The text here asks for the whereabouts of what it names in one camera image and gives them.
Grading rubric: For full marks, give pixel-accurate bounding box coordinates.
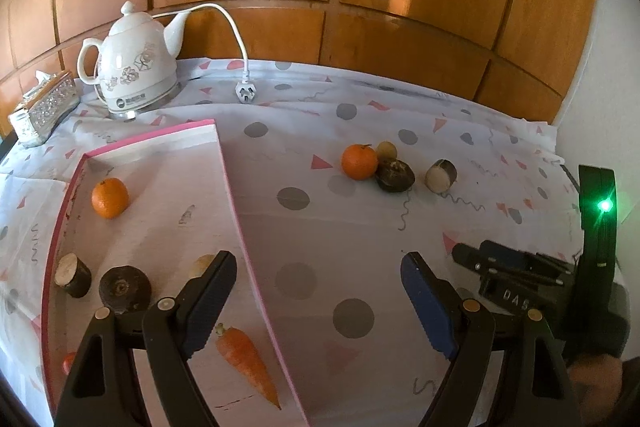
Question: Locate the orange carrot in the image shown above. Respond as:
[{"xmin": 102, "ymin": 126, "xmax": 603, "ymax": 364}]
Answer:
[{"xmin": 215, "ymin": 324, "xmax": 282, "ymax": 410}]

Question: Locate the silver embossed tissue box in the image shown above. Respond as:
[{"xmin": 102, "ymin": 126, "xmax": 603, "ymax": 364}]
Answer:
[{"xmin": 7, "ymin": 71, "xmax": 82, "ymax": 148}]

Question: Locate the silver kettle base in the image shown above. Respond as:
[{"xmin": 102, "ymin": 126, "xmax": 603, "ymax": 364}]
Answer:
[{"xmin": 95, "ymin": 77, "xmax": 183, "ymax": 120}]

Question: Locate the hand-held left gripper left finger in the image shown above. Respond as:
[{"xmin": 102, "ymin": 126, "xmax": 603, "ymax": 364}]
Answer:
[{"xmin": 54, "ymin": 250, "xmax": 238, "ymax": 427}]

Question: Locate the white floral ceramic kettle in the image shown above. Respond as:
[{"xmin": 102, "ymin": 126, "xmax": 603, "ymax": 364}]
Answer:
[{"xmin": 77, "ymin": 1, "xmax": 188, "ymax": 112}]

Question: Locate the tangerine with stem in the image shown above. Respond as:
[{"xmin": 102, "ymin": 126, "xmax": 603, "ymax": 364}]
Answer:
[{"xmin": 341, "ymin": 143, "xmax": 379, "ymax": 181}]

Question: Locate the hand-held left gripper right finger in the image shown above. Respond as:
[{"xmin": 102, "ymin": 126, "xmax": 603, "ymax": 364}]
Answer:
[{"xmin": 400, "ymin": 251, "xmax": 584, "ymax": 427}]

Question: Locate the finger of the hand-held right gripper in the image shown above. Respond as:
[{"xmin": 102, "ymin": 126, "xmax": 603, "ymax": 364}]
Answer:
[
  {"xmin": 452, "ymin": 243, "xmax": 572, "ymax": 289},
  {"xmin": 479, "ymin": 239, "xmax": 577, "ymax": 279}
]

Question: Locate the large orange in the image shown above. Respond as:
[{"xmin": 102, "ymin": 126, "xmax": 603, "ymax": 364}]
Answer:
[{"xmin": 91, "ymin": 177, "xmax": 130, "ymax": 220}]

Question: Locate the white patterned tablecloth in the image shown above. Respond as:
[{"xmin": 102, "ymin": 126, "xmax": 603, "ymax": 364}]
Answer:
[{"xmin": 0, "ymin": 57, "xmax": 626, "ymax": 427}]

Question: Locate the pink-rimmed shallow tray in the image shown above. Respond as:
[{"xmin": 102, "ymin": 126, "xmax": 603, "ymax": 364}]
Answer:
[{"xmin": 41, "ymin": 119, "xmax": 311, "ymax": 427}]

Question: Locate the white power cord with plug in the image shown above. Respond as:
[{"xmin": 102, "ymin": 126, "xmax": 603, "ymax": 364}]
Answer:
[{"xmin": 150, "ymin": 3, "xmax": 257, "ymax": 104}]

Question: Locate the person's right hand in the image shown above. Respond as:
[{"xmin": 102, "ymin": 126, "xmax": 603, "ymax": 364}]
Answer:
[{"xmin": 569, "ymin": 352, "xmax": 625, "ymax": 410}]

